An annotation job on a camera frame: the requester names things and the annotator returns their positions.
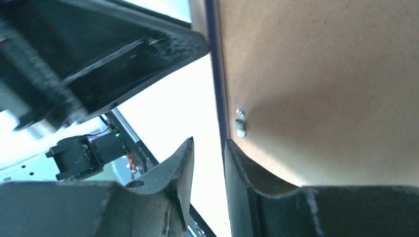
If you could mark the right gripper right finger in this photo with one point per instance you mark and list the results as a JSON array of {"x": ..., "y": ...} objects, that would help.
[{"x": 260, "y": 204}]

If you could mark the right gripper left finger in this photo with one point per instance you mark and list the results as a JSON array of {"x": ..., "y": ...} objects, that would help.
[{"x": 53, "y": 209}]

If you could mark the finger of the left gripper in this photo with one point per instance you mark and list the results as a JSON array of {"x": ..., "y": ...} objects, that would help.
[{"x": 67, "y": 61}]

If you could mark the brown cardboard backing board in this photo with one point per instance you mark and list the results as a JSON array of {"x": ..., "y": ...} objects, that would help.
[{"x": 330, "y": 88}]

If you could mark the wooden picture frame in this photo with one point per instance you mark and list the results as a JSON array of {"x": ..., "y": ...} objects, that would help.
[{"x": 205, "y": 20}]

